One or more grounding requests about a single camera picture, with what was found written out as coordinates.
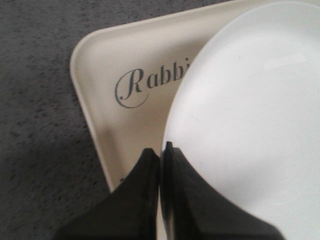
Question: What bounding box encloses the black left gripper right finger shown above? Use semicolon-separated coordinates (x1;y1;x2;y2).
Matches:
161;141;280;240

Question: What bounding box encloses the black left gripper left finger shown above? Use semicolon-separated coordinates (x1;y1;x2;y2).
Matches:
54;148;160;240

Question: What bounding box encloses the white round plate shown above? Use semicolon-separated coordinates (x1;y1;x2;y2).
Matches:
163;1;320;240

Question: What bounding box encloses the beige rabbit serving tray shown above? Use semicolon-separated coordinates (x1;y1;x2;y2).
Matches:
68;0;256;240

